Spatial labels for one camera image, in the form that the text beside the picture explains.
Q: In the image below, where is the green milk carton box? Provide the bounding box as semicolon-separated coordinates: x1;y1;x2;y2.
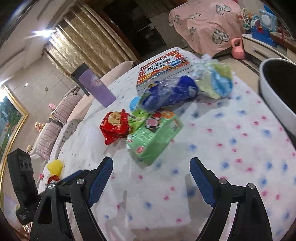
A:
126;109;183;165

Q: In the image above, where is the white rimmed trash bin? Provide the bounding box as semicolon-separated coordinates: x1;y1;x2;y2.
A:
259;58;295;135

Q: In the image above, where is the yellow foam net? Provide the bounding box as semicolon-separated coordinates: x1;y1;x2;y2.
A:
47;160;64;177

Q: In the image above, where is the red small can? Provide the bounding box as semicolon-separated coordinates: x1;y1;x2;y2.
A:
48;175;60;185

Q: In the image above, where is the pink sofa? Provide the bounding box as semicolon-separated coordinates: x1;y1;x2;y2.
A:
27;61;133;162

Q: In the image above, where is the gold framed painting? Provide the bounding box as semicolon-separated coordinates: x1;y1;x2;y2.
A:
0;84;30;209

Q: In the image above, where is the red snack wrapper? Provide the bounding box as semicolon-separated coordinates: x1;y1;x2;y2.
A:
99;109;130;145

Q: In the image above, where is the striped pink cushion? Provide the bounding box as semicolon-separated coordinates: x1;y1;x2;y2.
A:
51;94;82;124

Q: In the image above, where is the green snack packet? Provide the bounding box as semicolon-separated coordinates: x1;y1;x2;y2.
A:
128;108;149;134

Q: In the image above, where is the white dotted tablecloth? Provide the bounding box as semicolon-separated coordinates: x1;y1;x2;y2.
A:
59;57;295;240

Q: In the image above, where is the purple water bottle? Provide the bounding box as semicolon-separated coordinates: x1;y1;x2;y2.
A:
71;63;116;108

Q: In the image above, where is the blue plastic bag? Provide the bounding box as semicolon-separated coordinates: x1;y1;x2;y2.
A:
138;75;199;112

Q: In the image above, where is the colourful picture book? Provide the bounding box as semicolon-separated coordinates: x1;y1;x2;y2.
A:
136;47;190;96

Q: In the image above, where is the gold patterned curtain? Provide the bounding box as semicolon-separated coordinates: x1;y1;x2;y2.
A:
43;1;140;77

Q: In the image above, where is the green blue crumpled bag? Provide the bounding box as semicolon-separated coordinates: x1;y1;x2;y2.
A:
192;54;233;99

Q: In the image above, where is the pink kettlebell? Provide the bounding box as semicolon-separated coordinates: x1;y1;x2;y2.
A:
231;38;245;60

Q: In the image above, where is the beige TV cabinet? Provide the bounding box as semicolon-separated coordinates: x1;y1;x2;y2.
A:
241;34;295;63

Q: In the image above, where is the blue toy machine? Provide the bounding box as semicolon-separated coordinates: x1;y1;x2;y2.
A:
250;4;278;47

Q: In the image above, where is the pink heart cover furniture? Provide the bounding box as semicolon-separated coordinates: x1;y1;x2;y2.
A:
169;0;245;56

